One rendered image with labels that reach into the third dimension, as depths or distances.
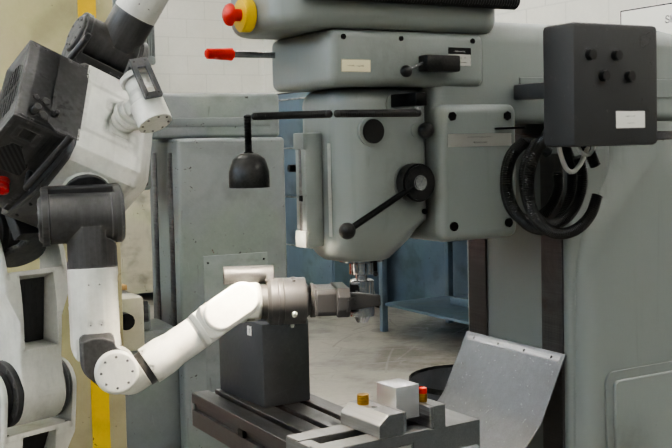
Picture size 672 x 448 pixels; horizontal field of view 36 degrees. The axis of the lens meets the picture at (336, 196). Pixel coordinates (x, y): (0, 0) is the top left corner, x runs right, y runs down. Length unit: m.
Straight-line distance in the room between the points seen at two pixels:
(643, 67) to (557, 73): 0.17
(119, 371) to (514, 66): 0.93
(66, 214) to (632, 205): 1.09
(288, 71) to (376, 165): 0.25
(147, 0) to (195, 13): 9.48
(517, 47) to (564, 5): 5.75
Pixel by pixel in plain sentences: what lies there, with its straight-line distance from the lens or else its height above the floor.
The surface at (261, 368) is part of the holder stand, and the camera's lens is 2.34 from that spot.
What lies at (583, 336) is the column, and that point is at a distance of 2.11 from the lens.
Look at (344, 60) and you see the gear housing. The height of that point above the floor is 1.67.
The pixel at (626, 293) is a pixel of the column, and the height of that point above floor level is 1.22.
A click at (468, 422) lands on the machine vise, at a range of 1.97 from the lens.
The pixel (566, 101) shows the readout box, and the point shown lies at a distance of 1.81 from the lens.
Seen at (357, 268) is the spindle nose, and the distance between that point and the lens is 1.97.
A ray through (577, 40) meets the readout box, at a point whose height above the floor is 1.69.
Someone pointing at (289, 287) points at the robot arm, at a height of 1.26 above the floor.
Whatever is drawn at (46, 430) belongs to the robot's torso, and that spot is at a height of 0.93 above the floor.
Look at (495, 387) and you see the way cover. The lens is 2.22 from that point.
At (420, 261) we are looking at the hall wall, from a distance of 9.29.
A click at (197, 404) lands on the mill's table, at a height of 0.93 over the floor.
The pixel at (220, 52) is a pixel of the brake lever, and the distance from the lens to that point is 1.95.
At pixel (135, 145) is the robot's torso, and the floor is 1.53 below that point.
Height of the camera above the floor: 1.53
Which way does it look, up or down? 3 degrees down
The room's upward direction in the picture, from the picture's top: 1 degrees counter-clockwise
